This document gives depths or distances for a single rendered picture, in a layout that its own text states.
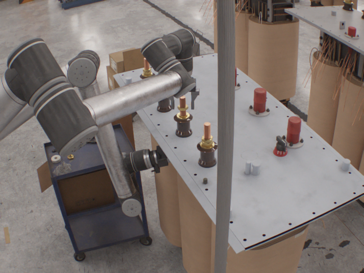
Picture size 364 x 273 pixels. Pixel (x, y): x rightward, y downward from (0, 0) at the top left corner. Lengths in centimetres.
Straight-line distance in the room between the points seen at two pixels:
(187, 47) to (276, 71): 286
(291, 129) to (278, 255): 63
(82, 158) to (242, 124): 119
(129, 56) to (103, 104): 398
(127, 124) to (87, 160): 66
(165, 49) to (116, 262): 200
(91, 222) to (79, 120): 242
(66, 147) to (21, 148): 375
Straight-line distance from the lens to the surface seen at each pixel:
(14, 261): 364
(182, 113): 216
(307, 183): 195
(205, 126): 192
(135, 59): 535
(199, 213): 240
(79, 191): 302
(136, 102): 150
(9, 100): 133
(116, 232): 346
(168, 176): 275
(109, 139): 210
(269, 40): 458
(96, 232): 349
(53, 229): 379
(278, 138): 209
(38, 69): 126
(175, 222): 301
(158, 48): 185
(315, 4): 975
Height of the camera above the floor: 259
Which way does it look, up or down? 33 degrees down
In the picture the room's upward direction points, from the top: 2 degrees counter-clockwise
